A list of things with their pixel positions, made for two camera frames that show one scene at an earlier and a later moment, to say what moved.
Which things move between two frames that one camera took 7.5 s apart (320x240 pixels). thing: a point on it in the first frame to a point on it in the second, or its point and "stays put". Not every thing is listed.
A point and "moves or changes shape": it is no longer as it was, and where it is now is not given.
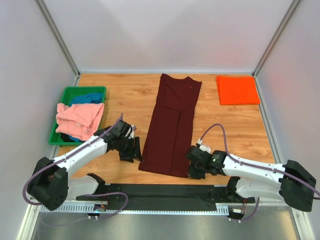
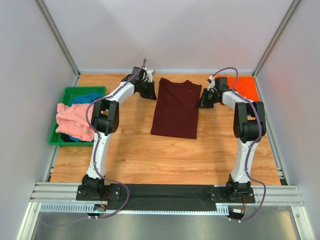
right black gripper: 194,168 to 208,97
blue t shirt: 85,98 stays put
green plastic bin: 55,138 stays put
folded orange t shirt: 234,90 stays put
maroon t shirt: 167,149 moves or changes shape
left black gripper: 130,150 to 147,88
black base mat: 167,197 stays put
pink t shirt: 80,120 stays put
